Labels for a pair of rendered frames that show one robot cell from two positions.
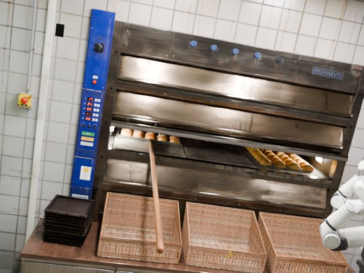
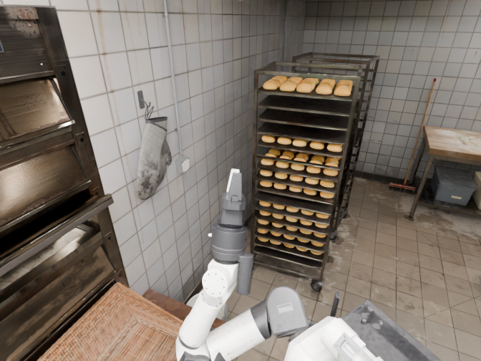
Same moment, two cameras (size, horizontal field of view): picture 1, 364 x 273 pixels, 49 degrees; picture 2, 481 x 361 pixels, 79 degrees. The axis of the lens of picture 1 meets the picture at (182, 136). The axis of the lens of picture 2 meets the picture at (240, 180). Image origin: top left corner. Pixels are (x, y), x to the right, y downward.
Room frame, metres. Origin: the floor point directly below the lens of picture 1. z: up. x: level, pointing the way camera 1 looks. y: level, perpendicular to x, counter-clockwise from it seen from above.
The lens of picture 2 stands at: (1.95, -0.69, 2.07)
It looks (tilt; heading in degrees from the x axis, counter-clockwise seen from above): 29 degrees down; 303
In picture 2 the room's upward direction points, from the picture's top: straight up
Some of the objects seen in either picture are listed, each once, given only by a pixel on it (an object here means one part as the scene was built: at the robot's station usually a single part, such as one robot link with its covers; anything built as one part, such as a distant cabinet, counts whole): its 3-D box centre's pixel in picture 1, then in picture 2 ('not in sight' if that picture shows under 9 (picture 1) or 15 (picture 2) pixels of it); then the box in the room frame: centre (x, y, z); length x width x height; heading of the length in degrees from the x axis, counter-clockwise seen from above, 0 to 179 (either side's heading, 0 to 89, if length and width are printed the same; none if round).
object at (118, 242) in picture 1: (141, 226); not in sight; (2.65, 0.18, 0.72); 0.56 x 0.49 x 0.28; 99
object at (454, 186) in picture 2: not in sight; (451, 185); (1.49, -4.55, 0.35); 0.50 x 0.36 x 0.24; 98
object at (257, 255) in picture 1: (222, 235); not in sight; (2.73, -0.42, 0.72); 0.56 x 0.49 x 0.28; 97
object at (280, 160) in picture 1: (277, 156); not in sight; (3.51, -0.88, 1.21); 0.61 x 0.48 x 0.06; 8
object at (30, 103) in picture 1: (26, 99); not in sight; (2.75, 1.12, 1.46); 0.10 x 0.07 x 0.10; 98
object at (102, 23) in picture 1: (98, 131); not in sight; (3.77, 0.81, 1.07); 1.93 x 0.16 x 2.15; 8
